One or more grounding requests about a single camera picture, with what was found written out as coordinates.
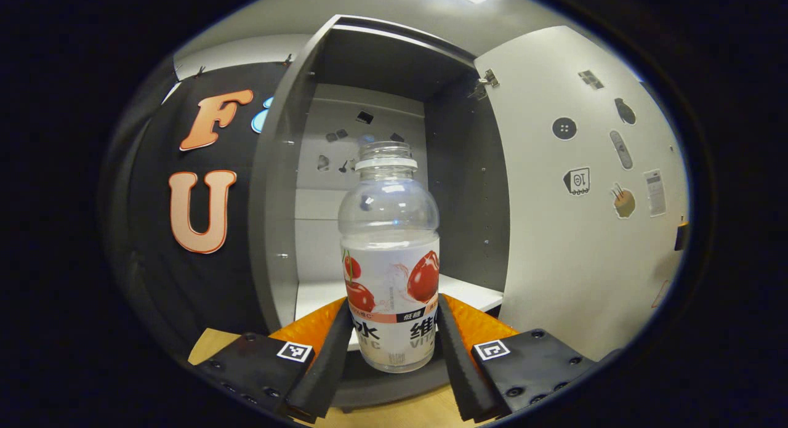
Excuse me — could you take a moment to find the metal door hinge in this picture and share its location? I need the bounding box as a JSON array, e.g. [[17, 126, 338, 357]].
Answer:
[[468, 69, 501, 101]]

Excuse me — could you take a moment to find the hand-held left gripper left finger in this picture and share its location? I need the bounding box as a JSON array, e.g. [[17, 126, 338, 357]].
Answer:
[[194, 296, 355, 424]]

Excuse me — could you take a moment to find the grey cabinet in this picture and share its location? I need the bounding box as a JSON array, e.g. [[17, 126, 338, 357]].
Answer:
[[248, 14, 512, 413]]

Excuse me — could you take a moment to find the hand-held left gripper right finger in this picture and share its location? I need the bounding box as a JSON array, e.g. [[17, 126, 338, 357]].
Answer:
[[435, 293, 597, 424]]

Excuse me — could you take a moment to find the clear bottle with red label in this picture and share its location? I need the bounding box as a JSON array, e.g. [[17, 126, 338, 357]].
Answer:
[[337, 141, 441, 374]]

